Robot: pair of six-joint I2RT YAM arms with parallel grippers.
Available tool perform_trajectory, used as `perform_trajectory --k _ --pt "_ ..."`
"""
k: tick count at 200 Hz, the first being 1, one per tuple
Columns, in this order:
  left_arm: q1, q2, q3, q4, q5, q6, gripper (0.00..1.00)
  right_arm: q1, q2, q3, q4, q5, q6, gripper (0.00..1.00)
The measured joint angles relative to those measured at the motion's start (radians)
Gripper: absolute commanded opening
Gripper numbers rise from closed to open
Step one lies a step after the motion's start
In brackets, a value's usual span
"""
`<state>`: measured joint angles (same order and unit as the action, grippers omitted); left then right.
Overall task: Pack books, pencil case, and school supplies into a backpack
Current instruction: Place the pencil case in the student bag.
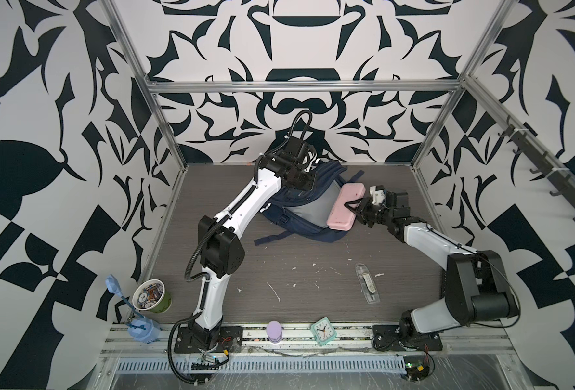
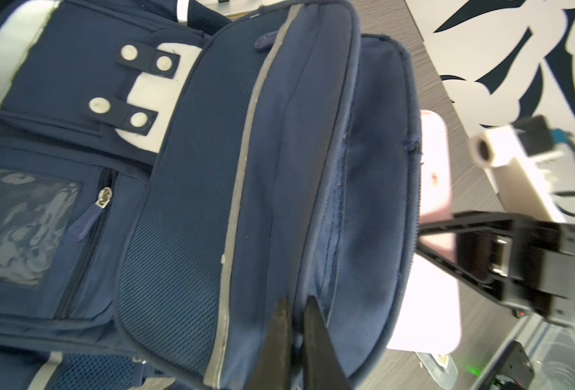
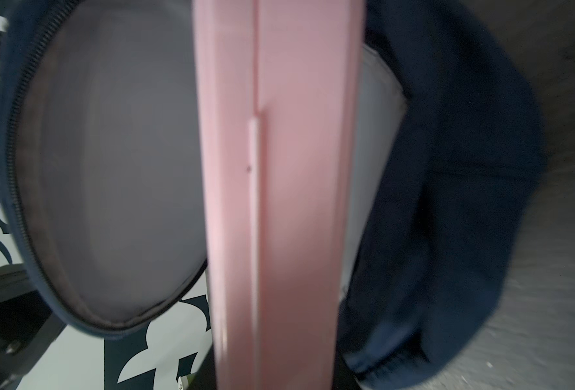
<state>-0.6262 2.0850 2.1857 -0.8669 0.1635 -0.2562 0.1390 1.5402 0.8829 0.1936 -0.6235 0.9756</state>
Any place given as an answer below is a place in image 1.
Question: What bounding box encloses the small circuit board right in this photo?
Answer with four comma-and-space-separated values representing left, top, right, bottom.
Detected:
401, 359, 434, 383

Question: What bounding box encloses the clear plastic bag with eraser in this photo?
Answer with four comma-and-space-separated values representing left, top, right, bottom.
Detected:
355, 263, 380, 305

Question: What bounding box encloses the white slotted cable duct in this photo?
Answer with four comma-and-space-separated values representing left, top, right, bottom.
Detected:
116, 356, 406, 375

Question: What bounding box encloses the pink pencil case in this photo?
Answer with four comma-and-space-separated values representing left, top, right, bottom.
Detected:
326, 183, 365, 232

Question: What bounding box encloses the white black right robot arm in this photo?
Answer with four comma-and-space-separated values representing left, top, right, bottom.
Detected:
344, 186, 521, 340

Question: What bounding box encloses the small circuit board left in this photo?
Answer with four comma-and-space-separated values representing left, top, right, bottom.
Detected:
190, 355, 230, 371

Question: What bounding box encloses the small circuit board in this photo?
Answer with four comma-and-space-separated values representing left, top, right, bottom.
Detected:
190, 355, 230, 371
401, 359, 434, 383

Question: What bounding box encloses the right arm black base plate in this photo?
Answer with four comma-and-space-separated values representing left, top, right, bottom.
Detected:
372, 324, 443, 352

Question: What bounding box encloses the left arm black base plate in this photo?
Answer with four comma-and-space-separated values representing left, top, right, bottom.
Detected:
174, 325, 243, 354

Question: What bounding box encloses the black corrugated cable conduit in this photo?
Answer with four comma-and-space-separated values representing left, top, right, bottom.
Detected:
166, 311, 203, 385

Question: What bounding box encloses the light blue water bottle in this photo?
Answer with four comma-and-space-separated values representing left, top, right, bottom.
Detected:
105, 275, 161, 345

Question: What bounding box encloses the purple small bottle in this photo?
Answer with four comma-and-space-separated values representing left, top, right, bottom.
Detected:
266, 321, 283, 344

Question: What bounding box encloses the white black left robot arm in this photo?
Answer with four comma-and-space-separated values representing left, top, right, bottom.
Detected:
184, 136, 318, 345

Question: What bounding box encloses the navy blue school backpack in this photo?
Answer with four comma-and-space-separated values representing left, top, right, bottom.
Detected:
254, 161, 364, 246

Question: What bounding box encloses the teal small alarm clock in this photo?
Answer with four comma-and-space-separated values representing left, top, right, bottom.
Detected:
310, 317, 337, 346

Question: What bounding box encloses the green paper cup with items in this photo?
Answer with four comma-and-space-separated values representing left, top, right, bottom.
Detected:
131, 279, 172, 314

